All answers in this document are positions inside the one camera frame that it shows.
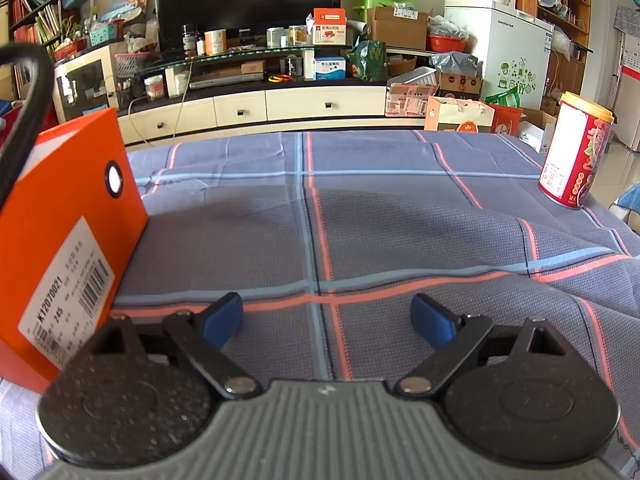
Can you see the red plant pot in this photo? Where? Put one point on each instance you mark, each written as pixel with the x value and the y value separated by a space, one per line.
pixel 70 50

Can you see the blue checked tablecloth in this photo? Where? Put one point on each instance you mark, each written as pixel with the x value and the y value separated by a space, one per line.
pixel 400 235

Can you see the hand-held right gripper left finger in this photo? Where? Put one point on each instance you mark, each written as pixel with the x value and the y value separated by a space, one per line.
pixel 222 317

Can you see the white glass-door cabinet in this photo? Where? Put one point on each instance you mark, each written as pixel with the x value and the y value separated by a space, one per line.
pixel 80 87

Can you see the pink white carton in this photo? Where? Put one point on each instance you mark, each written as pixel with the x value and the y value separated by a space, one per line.
pixel 407 100

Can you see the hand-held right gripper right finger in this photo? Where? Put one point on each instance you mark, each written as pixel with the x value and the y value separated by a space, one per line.
pixel 432 322

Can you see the red gift bag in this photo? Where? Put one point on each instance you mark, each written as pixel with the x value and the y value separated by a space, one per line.
pixel 506 121

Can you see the orange white medicine box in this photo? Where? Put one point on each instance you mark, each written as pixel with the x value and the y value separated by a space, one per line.
pixel 330 30

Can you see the brown printed carton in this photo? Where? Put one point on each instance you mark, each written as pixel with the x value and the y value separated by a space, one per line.
pixel 460 85

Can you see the pink plastic basket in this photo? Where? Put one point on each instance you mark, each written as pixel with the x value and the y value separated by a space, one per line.
pixel 131 62

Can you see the grey plastic bag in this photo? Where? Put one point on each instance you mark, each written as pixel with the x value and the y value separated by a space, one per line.
pixel 452 62

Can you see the dark glass jar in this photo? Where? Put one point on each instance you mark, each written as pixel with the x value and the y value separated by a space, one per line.
pixel 189 40

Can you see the white paper gift bag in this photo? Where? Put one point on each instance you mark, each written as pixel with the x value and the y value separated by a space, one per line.
pixel 457 117

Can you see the white plastic tray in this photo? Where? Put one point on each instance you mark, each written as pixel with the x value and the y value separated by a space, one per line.
pixel 412 76

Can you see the red plastic basin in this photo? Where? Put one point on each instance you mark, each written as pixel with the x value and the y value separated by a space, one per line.
pixel 446 44

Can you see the brown cardboard box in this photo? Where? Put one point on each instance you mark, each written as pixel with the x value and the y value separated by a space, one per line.
pixel 395 27

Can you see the white round jar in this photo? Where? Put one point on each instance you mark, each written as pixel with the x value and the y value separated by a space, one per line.
pixel 216 42

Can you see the blue white box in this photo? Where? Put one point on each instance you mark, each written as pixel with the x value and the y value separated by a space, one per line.
pixel 330 67

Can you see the teal plastic basket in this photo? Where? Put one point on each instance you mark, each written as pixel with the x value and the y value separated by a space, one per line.
pixel 106 35

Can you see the red tin can yellow lid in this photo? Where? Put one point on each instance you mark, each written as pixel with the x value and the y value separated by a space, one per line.
pixel 575 160

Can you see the white chest freezer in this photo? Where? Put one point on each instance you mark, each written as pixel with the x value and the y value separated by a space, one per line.
pixel 510 50

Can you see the wooden bookshelf with books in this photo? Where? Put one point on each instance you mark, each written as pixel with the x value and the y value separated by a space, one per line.
pixel 35 15

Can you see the green plastic bag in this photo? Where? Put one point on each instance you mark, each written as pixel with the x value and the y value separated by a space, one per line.
pixel 367 60

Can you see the orange cardboard box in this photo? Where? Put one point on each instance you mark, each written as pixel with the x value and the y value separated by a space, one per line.
pixel 60 200

